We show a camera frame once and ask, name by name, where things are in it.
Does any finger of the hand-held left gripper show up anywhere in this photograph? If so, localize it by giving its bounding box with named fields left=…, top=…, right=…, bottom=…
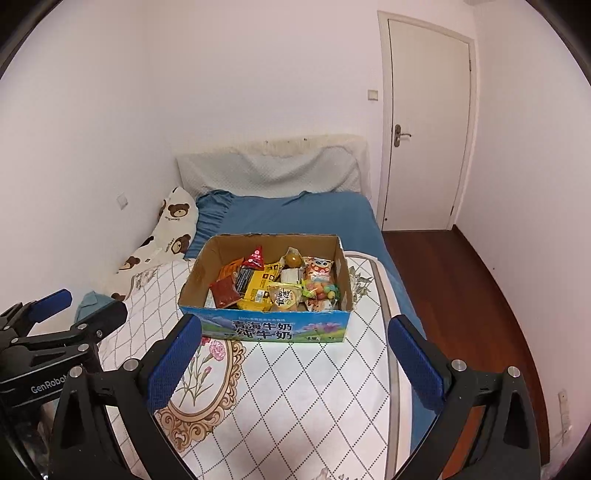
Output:
left=14, top=301, right=129, bottom=352
left=0, top=288, right=74, bottom=333

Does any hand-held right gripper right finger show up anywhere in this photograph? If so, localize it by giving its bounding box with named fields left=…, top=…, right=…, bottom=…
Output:
left=388, top=315, right=542, bottom=480

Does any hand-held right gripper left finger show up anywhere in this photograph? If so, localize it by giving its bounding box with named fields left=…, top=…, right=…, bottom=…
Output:
left=50, top=314, right=204, bottom=480

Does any dark red snack packet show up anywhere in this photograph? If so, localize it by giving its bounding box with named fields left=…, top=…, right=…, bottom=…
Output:
left=210, top=277, right=243, bottom=309

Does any printed cardboard box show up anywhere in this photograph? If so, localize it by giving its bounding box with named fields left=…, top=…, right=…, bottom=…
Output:
left=178, top=233, right=356, bottom=344

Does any black striped snack packet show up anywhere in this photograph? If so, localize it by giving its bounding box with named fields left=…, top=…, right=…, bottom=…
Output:
left=233, top=267, right=254, bottom=296

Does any yellow snack packet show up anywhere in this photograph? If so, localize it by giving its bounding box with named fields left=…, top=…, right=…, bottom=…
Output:
left=238, top=264, right=283, bottom=311

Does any colourful candy bag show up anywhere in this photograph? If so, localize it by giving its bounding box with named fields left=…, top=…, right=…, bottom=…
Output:
left=302, top=281, right=340, bottom=301

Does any round cake packet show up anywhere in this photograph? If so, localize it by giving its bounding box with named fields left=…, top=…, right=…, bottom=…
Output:
left=268, top=284, right=305, bottom=311

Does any red triangular snack packet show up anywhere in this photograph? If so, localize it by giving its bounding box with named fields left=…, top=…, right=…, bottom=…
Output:
left=242, top=246, right=266, bottom=271

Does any orange panda snack packet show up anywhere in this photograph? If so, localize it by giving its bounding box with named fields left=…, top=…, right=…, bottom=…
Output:
left=302, top=256, right=334, bottom=284

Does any teal cloth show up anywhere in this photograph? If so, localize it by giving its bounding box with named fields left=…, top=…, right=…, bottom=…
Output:
left=76, top=291, right=116, bottom=328

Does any bear print pillow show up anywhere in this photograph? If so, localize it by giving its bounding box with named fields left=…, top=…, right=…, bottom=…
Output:
left=104, top=186, right=200, bottom=303

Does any white floral quilted mat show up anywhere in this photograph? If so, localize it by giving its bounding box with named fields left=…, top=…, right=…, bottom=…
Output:
left=99, top=251, right=414, bottom=480

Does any blue bed sheet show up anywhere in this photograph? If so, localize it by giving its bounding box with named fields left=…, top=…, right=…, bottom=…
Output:
left=185, top=189, right=428, bottom=444

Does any cream headboard cover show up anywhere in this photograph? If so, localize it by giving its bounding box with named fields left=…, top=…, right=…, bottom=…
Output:
left=185, top=133, right=371, bottom=195

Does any white door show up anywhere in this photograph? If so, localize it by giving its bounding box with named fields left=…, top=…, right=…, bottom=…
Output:
left=378, top=10, right=476, bottom=232

